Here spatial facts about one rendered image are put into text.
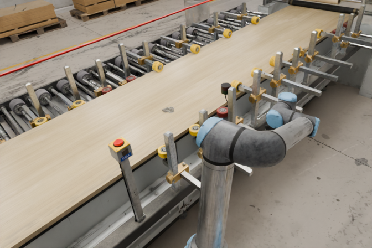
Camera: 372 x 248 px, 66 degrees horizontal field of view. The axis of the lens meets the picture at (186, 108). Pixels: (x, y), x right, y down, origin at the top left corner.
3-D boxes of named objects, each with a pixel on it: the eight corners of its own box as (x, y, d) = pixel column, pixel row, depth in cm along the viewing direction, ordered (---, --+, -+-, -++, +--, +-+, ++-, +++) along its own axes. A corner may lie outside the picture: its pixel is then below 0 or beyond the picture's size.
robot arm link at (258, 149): (276, 146, 78) (324, 115, 132) (236, 130, 85) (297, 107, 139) (265, 184, 81) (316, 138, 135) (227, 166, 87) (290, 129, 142)
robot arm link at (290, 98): (274, 97, 144) (282, 88, 150) (273, 117, 151) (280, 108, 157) (293, 102, 139) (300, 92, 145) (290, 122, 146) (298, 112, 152)
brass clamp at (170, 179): (190, 172, 163) (189, 166, 160) (172, 186, 155) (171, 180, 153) (182, 166, 167) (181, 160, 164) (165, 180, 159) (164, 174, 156)
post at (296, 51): (292, 102, 235) (300, 47, 207) (289, 104, 233) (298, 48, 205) (288, 101, 237) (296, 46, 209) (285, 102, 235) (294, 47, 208)
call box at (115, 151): (133, 156, 125) (130, 143, 120) (120, 165, 121) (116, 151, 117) (124, 149, 129) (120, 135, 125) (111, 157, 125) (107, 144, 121)
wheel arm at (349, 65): (351, 67, 216) (352, 63, 214) (350, 68, 214) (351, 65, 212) (305, 55, 239) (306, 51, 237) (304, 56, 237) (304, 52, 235)
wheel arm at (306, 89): (321, 94, 189) (322, 90, 187) (318, 97, 187) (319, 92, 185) (257, 73, 220) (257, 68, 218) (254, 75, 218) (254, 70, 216)
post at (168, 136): (181, 195, 168) (172, 132, 140) (177, 199, 166) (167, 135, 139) (177, 191, 170) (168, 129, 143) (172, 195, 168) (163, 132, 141)
